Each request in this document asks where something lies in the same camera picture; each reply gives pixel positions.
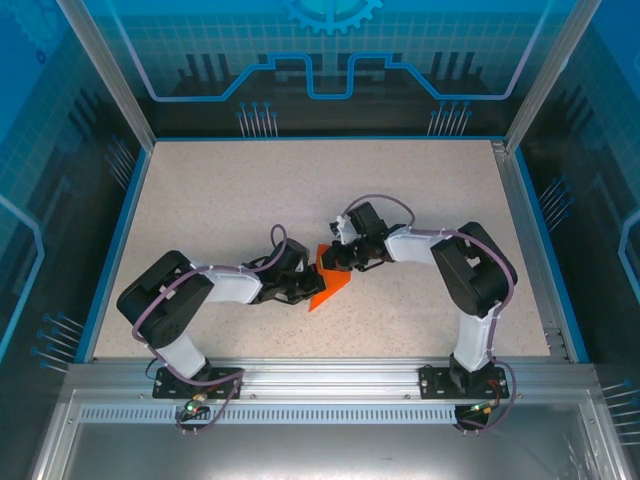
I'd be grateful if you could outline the orange square paper sheet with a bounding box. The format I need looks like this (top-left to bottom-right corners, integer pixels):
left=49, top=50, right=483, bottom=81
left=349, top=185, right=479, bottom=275
left=307, top=242, right=354, bottom=314

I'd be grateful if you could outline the sheet metal tray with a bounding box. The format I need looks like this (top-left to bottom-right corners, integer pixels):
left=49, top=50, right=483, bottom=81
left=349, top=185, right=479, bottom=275
left=29, top=388, right=629, bottom=480

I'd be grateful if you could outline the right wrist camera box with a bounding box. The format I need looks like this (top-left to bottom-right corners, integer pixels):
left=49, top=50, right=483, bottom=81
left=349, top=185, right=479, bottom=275
left=328, top=214, right=357, bottom=247

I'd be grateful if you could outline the aluminium mounting rail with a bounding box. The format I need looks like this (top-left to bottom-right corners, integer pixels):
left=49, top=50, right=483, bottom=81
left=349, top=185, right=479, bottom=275
left=64, top=357, right=599, bottom=401

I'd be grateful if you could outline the slotted grey cable duct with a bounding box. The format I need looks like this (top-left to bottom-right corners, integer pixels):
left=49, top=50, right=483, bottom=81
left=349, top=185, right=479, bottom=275
left=78, top=405, right=464, bottom=426

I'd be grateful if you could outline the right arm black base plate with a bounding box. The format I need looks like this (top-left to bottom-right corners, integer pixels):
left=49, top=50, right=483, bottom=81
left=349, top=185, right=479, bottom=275
left=418, top=363, right=511, bottom=400

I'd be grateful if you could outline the left arm lit cable connector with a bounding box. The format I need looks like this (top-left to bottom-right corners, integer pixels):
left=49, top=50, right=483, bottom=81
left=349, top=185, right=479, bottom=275
left=182, top=393, right=210, bottom=417

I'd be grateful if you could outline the arm lit cable connector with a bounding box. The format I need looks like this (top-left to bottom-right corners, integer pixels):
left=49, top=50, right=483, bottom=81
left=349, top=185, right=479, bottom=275
left=182, top=393, right=210, bottom=417
left=467, top=398, right=502, bottom=416

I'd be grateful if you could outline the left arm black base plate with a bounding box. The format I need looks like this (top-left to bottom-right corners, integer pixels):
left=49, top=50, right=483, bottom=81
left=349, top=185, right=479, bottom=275
left=152, top=364, right=245, bottom=401

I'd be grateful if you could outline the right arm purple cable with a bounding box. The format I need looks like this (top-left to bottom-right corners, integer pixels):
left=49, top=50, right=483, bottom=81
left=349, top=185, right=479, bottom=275
left=342, top=193, right=520, bottom=435

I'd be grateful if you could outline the aluminium side rail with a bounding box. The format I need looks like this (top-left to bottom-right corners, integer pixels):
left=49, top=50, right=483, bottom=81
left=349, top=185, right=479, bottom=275
left=491, top=140, right=572, bottom=362

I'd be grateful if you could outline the blue table border frame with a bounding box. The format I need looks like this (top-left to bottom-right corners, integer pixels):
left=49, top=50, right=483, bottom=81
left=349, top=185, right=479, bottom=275
left=73, top=133, right=592, bottom=365

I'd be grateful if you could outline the right arm lit cable connector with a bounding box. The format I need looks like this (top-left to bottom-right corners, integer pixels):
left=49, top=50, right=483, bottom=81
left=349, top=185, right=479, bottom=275
left=467, top=398, right=502, bottom=416

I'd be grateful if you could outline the blue printed enclosure panel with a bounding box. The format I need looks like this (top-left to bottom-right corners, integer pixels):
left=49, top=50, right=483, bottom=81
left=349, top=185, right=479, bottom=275
left=519, top=0, right=640, bottom=480
left=0, top=0, right=146, bottom=480
left=79, top=0, right=576, bottom=139

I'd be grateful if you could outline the aluminium frame post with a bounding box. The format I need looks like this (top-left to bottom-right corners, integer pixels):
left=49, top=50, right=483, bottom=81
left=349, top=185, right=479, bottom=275
left=503, top=0, right=600, bottom=154
left=53, top=0, right=157, bottom=150

